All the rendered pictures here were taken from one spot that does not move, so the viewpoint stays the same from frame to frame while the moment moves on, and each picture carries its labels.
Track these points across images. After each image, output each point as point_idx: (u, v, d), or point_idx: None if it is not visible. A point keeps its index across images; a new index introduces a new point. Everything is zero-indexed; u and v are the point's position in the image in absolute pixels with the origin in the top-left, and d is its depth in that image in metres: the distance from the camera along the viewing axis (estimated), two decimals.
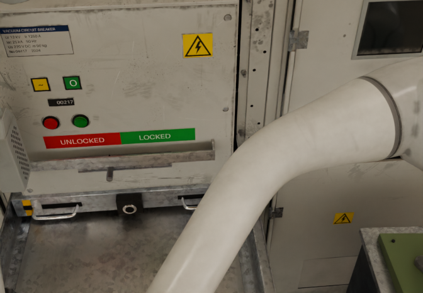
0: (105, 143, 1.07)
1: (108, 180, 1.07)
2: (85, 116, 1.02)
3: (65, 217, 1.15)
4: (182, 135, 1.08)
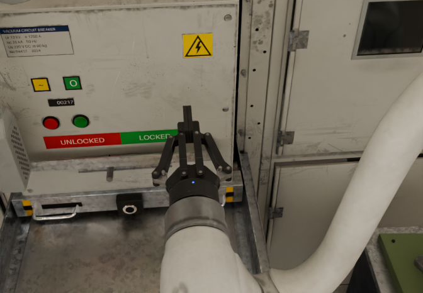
0: (105, 143, 1.07)
1: (108, 180, 1.07)
2: (85, 116, 1.02)
3: (65, 217, 1.15)
4: None
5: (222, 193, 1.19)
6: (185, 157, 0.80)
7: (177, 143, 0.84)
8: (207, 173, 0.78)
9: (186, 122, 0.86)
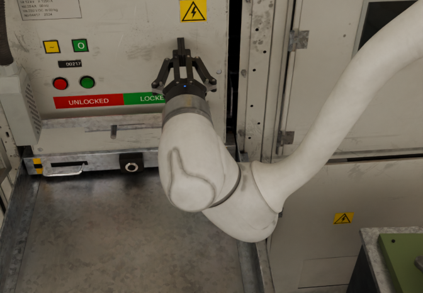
0: (109, 104, 1.18)
1: (112, 138, 1.18)
2: (92, 77, 1.12)
3: (73, 174, 1.25)
4: None
5: None
6: (179, 73, 0.98)
7: (172, 65, 1.02)
8: (196, 83, 0.95)
9: (179, 49, 1.04)
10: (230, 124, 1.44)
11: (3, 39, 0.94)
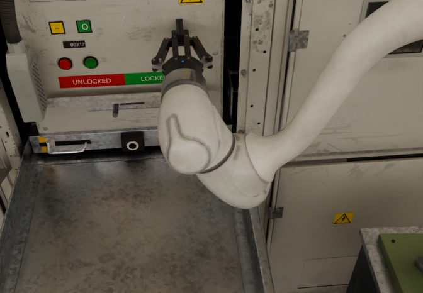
0: (111, 83, 1.24)
1: (114, 116, 1.24)
2: (95, 57, 1.19)
3: (76, 152, 1.31)
4: None
5: None
6: (177, 51, 1.04)
7: (170, 43, 1.08)
8: (194, 60, 1.02)
9: (178, 29, 1.10)
10: None
11: (12, 19, 1.00)
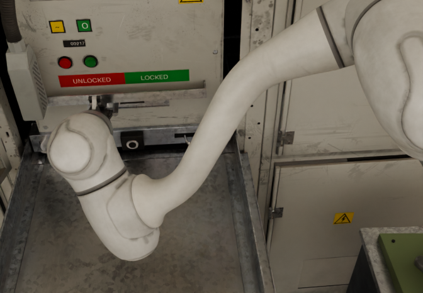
0: (111, 82, 1.24)
1: (114, 115, 1.24)
2: (95, 56, 1.19)
3: None
4: (177, 76, 1.25)
5: None
6: None
7: (101, 109, 1.17)
8: None
9: (110, 114, 1.20)
10: None
11: (12, 17, 1.01)
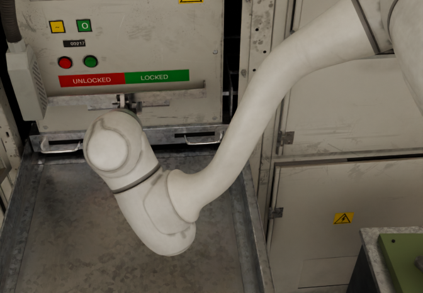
0: (111, 82, 1.24)
1: (138, 114, 1.25)
2: (95, 56, 1.19)
3: (70, 151, 1.31)
4: (177, 76, 1.25)
5: (219, 131, 1.36)
6: None
7: None
8: None
9: (135, 112, 1.21)
10: None
11: (12, 17, 1.01)
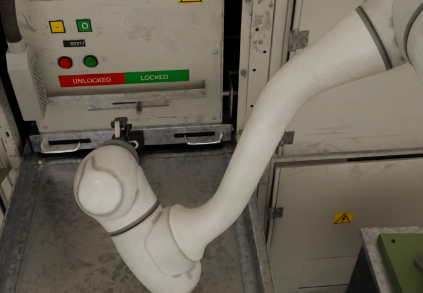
0: (111, 82, 1.24)
1: (138, 114, 1.25)
2: (95, 56, 1.19)
3: (70, 151, 1.31)
4: (177, 76, 1.25)
5: (219, 131, 1.36)
6: (126, 139, 1.05)
7: None
8: None
9: (130, 129, 1.13)
10: None
11: (12, 17, 1.01)
